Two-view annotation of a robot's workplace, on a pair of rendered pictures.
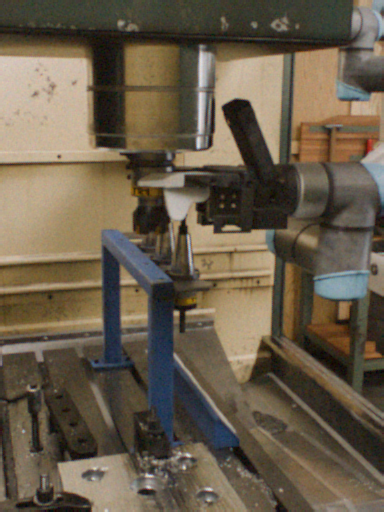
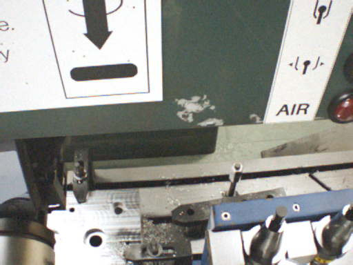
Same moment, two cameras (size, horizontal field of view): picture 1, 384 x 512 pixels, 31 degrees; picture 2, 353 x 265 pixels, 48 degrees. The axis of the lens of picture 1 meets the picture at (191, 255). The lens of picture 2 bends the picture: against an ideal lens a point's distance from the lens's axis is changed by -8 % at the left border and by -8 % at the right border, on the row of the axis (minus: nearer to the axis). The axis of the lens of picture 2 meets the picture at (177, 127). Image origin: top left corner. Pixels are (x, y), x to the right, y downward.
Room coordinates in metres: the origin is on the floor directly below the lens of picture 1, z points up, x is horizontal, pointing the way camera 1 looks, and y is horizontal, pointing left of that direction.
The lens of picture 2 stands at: (1.09, -0.24, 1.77)
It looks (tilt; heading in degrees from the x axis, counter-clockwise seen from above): 51 degrees down; 102
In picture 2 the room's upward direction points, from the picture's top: 1 degrees clockwise
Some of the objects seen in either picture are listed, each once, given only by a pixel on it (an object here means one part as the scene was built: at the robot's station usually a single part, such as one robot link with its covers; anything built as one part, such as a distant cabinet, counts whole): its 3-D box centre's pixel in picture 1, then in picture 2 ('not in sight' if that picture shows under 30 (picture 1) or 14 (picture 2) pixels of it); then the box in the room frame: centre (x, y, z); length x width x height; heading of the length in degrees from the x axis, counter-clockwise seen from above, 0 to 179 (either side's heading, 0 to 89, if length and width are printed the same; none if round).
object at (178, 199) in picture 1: (175, 197); not in sight; (0.83, 0.02, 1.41); 0.09 x 0.03 x 0.06; 121
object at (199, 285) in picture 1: (192, 286); (226, 252); (1.12, 0.00, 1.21); 0.07 x 0.05 x 0.01; 108
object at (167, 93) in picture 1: (150, 98); not in sight; (0.86, 0.05, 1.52); 0.16 x 0.16 x 0.12
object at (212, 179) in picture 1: (210, 178); not in sight; (0.85, -0.02, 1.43); 0.09 x 0.05 x 0.02; 121
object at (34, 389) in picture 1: (34, 417); (234, 181); (1.12, 0.28, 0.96); 0.03 x 0.03 x 0.13
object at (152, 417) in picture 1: (152, 447); (158, 256); (1.00, 0.06, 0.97); 0.13 x 0.03 x 0.15; 18
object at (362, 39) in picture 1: (357, 27); not in sight; (1.52, -0.34, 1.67); 0.11 x 0.08 x 0.09; 138
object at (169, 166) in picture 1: (150, 159); not in sight; (0.86, 0.05, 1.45); 0.06 x 0.06 x 0.03
